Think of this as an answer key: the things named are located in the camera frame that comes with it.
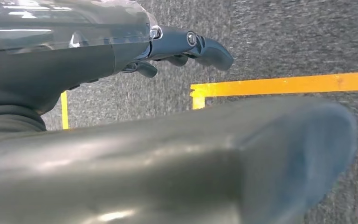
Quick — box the yellow tape square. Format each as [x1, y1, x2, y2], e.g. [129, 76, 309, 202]
[61, 71, 358, 224]

